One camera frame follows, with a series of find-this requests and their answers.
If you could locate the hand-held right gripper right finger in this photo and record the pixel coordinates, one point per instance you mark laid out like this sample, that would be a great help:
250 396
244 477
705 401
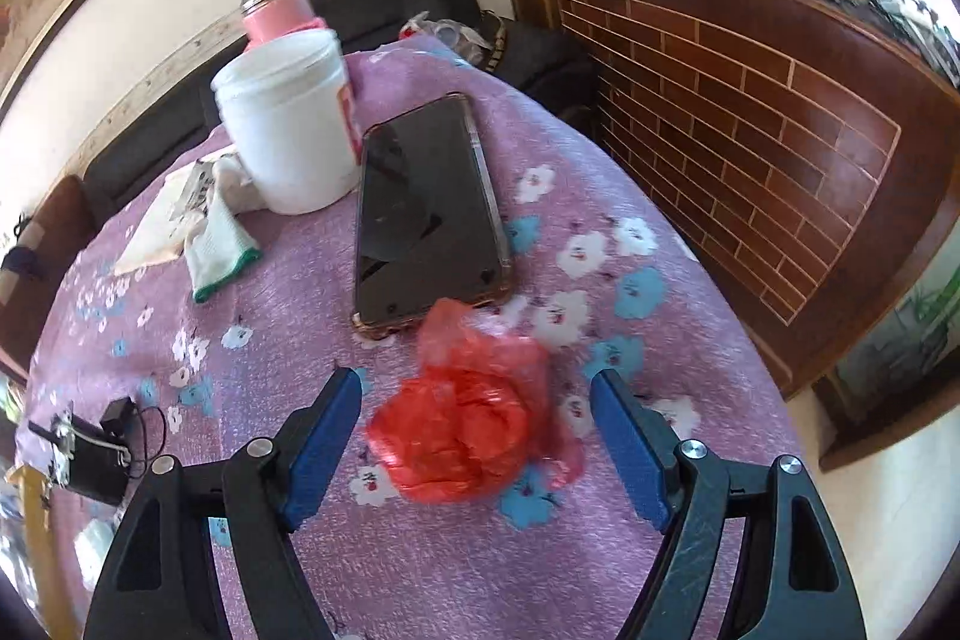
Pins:
630 452

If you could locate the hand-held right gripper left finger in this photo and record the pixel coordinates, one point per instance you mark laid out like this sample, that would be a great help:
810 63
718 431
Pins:
322 452

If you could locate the red plastic bag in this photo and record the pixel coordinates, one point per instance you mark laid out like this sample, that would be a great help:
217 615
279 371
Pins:
457 422

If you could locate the yellow box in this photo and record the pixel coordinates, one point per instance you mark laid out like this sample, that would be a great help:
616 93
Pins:
34 512

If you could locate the purple floral tablecloth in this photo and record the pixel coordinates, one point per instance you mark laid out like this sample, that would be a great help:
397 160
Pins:
600 280

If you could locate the black motor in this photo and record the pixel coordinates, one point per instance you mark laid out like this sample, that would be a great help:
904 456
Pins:
94 467

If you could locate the white work glove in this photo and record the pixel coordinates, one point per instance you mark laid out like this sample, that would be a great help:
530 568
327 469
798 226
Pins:
217 242

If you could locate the white tissue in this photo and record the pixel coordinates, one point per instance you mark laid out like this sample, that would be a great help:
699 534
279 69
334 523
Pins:
97 542

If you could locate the black smartphone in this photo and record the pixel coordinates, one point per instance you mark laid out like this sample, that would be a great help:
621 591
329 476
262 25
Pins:
427 212

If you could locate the paper notepad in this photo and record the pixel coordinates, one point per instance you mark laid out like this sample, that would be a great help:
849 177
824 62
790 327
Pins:
157 235

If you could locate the white remote control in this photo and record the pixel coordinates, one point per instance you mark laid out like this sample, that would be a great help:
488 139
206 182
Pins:
196 186

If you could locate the white plastic jar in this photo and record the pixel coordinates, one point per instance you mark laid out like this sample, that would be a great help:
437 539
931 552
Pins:
281 130

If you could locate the green plant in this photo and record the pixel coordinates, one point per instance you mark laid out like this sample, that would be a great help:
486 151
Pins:
926 310

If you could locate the wooden brick pattern partition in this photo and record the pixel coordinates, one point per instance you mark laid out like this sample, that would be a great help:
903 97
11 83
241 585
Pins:
750 123

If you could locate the black sofa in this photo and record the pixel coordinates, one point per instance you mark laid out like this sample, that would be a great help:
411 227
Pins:
135 153

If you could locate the brown upholstered armchair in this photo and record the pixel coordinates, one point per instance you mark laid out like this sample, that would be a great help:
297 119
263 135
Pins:
52 220

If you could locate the purple cloth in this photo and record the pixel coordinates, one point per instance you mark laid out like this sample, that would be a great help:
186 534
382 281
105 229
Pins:
19 261

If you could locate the black bag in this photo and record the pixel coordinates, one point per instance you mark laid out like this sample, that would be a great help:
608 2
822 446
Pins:
547 63

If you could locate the clear plastic bag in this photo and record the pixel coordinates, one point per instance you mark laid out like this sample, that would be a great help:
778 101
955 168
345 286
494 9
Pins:
450 36

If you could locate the pink thermos bottle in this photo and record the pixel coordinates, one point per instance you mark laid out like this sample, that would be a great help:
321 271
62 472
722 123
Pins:
274 14

